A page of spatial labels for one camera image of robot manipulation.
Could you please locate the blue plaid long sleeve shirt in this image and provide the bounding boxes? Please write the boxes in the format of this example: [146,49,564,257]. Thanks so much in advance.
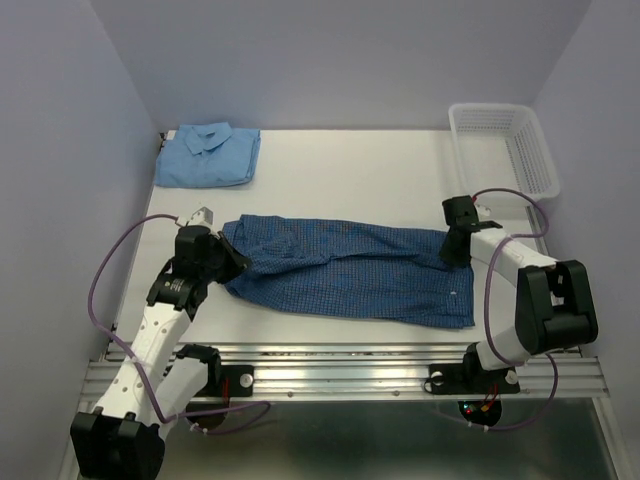
[223,215,475,329]

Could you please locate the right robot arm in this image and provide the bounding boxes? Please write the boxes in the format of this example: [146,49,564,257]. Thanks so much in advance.
[440,195,599,390]

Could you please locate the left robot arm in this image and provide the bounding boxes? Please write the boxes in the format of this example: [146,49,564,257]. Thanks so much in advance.
[70,225,250,479]

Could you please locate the white plastic basket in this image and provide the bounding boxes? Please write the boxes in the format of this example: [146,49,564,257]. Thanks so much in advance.
[448,103,560,207]

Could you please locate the light blue folded shirt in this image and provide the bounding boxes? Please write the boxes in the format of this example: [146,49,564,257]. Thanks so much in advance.
[154,122,261,189]

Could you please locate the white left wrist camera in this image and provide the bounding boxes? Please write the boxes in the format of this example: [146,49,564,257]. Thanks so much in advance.
[186,207,214,230]

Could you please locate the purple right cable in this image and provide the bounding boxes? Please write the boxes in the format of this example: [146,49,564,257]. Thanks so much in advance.
[434,187,560,434]

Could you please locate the purple cable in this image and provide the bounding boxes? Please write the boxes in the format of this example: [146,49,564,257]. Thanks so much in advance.
[86,213,272,436]
[434,187,560,434]

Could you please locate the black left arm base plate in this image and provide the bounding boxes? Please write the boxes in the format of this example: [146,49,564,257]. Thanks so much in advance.
[195,364,255,399]

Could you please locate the aluminium front rail frame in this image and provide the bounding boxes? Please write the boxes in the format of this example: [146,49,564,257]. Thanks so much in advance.
[54,341,626,480]

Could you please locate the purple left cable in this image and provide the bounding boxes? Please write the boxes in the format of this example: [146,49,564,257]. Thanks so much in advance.
[86,213,272,436]

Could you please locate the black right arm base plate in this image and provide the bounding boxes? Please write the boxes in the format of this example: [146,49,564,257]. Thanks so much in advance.
[423,363,521,396]

